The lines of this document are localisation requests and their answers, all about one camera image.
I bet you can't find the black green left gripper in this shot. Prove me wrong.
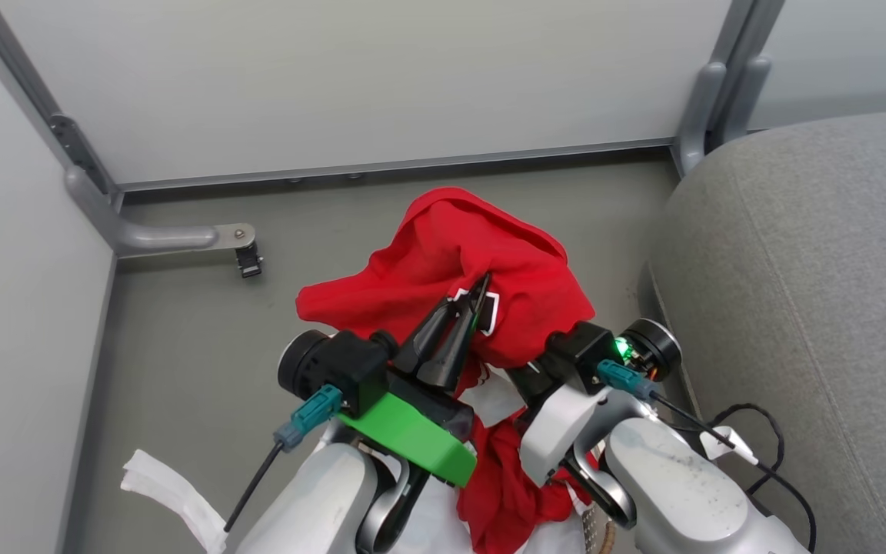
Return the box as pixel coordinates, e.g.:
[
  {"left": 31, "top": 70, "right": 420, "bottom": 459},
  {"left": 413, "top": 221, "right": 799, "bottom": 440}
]
[{"left": 335, "top": 272, "right": 492, "bottom": 488}]

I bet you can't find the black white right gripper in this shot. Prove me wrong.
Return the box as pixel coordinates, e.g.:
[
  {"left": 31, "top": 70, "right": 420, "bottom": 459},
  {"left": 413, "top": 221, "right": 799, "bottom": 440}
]
[{"left": 505, "top": 360, "right": 615, "bottom": 487}]

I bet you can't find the red t-shirt with white print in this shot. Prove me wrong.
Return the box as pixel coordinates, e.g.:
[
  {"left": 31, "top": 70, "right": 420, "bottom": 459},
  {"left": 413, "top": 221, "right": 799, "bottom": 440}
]
[{"left": 295, "top": 187, "right": 598, "bottom": 554}]

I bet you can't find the small black caster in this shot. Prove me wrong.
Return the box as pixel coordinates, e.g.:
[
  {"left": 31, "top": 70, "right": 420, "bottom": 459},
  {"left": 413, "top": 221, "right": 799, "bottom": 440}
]
[{"left": 235, "top": 242, "right": 264, "bottom": 279}]

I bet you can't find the grey fabric sofa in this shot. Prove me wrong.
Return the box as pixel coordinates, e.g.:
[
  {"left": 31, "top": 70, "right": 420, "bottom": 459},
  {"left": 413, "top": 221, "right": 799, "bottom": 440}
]
[{"left": 638, "top": 108, "right": 886, "bottom": 554}]

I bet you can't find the grey metal partition foot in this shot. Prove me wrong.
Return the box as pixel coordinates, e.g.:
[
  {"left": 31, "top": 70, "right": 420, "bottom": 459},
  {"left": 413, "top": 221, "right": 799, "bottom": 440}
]
[{"left": 65, "top": 164, "right": 258, "bottom": 260}]

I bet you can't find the white cloth strip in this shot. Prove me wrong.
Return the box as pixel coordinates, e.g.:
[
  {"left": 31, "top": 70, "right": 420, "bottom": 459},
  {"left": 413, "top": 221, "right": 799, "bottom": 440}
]
[{"left": 120, "top": 449, "right": 230, "bottom": 554}]

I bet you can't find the black cable with teal plug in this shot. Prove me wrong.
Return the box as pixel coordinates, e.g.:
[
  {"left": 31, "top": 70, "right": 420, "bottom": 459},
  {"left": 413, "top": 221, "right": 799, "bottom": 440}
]
[
  {"left": 223, "top": 384, "right": 345, "bottom": 534},
  {"left": 595, "top": 359, "right": 818, "bottom": 554}
]

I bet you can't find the white cable tag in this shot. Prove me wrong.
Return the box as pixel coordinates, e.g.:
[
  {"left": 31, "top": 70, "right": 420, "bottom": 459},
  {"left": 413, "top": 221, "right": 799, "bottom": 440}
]
[{"left": 699, "top": 426, "right": 761, "bottom": 467}]

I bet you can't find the grey metal partition rail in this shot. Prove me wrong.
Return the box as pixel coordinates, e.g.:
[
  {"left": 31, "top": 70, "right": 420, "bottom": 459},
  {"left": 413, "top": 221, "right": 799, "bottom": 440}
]
[{"left": 116, "top": 137, "right": 681, "bottom": 193}]

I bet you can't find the thin black looped cable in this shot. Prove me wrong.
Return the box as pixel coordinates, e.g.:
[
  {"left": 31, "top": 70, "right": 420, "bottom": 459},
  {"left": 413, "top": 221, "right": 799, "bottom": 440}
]
[{"left": 701, "top": 402, "right": 788, "bottom": 496}]

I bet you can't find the grey metal double partition post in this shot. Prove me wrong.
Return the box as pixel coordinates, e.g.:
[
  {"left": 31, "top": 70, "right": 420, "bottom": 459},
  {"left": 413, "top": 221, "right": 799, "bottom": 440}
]
[{"left": 674, "top": 0, "right": 787, "bottom": 178}]

